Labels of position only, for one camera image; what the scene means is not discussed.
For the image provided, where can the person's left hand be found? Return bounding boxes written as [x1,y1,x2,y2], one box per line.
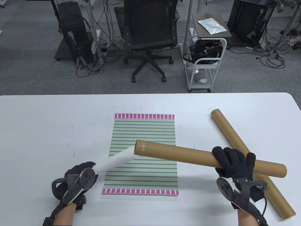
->
[53,161,98,205]

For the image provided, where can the person's right hand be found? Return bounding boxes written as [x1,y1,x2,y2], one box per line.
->
[212,146,265,210]

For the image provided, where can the brown cardboard mailing tube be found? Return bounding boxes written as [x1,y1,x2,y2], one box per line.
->
[134,139,288,178]
[211,109,296,218]

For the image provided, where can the person's left forearm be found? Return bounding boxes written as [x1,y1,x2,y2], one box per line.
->
[43,202,77,226]

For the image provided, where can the person's right forearm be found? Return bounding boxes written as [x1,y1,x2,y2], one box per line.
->
[237,208,259,226]

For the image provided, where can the grey left hand controller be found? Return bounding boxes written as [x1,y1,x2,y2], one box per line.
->
[51,167,96,205]

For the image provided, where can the grey hand controller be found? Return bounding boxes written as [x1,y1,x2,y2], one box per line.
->
[51,167,96,205]
[216,177,269,214]

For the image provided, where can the grey right hand controller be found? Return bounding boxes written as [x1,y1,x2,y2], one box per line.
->
[216,177,269,214]

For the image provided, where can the white wheeled utility cart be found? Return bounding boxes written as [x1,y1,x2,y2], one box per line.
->
[180,35,228,93]

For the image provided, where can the black bag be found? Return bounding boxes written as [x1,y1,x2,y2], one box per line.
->
[183,40,223,64]

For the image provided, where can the brown side table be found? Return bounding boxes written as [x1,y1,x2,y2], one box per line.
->
[192,13,232,38]

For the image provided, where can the silver plastic bag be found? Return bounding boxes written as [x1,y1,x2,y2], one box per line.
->
[197,18,227,35]

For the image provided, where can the black equipment rack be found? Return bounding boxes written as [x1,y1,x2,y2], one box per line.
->
[227,0,276,45]

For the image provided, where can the black computer tower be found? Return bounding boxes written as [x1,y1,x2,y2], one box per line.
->
[57,1,94,64]

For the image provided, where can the metal pole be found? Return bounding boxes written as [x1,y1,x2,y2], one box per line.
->
[183,0,194,59]

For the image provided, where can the black mesh office chair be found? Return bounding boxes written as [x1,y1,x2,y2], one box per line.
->
[114,0,180,83]

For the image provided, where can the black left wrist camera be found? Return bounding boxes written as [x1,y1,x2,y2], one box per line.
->
[75,196,87,211]

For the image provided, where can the black glove cable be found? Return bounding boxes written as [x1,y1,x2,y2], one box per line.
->
[255,196,269,226]

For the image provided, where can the tangled black floor cables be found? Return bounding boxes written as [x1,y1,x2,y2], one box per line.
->
[259,26,301,69]
[75,0,123,78]

